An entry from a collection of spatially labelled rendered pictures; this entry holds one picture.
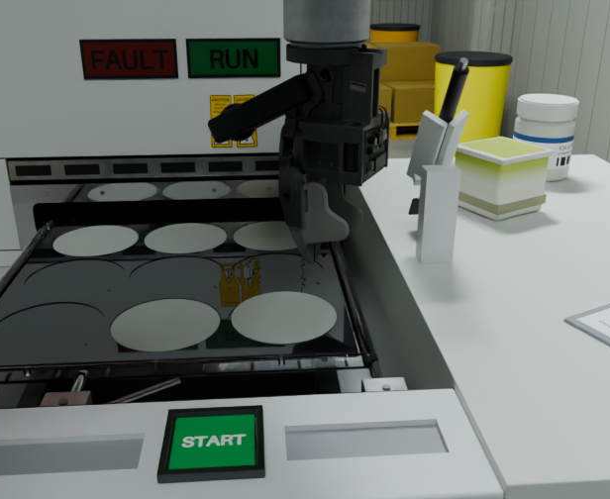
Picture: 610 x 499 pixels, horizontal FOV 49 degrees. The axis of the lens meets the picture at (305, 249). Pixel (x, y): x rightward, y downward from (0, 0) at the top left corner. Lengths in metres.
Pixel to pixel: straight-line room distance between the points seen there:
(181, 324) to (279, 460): 0.28
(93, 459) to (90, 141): 0.59
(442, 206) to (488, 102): 3.56
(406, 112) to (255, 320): 4.57
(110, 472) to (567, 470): 0.24
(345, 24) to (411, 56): 4.89
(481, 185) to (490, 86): 3.40
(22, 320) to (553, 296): 0.48
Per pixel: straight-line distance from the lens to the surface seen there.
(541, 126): 0.85
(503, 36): 4.89
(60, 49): 0.92
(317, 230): 0.64
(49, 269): 0.79
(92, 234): 0.88
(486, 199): 0.72
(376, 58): 0.59
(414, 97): 5.16
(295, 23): 0.59
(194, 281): 0.72
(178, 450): 0.39
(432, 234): 0.59
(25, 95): 0.94
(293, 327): 0.62
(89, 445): 0.42
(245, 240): 0.82
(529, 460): 0.39
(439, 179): 0.58
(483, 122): 4.15
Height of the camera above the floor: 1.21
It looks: 23 degrees down
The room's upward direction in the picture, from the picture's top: straight up
